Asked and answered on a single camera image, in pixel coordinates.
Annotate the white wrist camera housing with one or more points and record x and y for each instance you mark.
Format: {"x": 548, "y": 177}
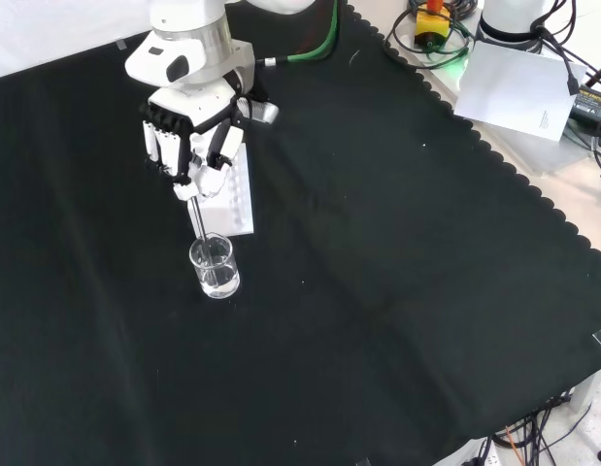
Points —
{"x": 156, "y": 60}

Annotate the white test tube rack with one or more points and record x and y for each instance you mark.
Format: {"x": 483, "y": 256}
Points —
{"x": 242, "y": 194}

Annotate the clear glass beaker with water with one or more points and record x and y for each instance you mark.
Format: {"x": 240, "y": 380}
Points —
{"x": 222, "y": 284}

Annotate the yellow stop button box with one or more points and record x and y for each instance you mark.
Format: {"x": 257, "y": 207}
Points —
{"x": 432, "y": 25}

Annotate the white power strip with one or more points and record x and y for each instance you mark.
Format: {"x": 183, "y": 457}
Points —
{"x": 487, "y": 454}

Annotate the grey tape strip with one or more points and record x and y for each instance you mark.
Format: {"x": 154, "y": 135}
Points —
{"x": 122, "y": 44}

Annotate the black power adapter brick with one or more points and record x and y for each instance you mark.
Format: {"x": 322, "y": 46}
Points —
{"x": 591, "y": 104}

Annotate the pale grey base board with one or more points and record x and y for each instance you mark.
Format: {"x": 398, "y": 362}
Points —
{"x": 538, "y": 156}

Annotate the white paper sheet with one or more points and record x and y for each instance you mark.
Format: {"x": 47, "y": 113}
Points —
{"x": 513, "y": 87}

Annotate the black cloth with scalloped edge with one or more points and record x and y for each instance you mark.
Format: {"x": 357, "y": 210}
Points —
{"x": 329, "y": 272}

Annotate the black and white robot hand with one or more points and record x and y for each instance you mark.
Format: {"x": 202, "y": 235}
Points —
{"x": 193, "y": 109}

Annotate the clear glass rod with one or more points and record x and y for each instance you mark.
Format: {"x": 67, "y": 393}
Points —
{"x": 201, "y": 225}

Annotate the black tripod leg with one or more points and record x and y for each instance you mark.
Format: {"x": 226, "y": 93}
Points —
{"x": 600, "y": 73}

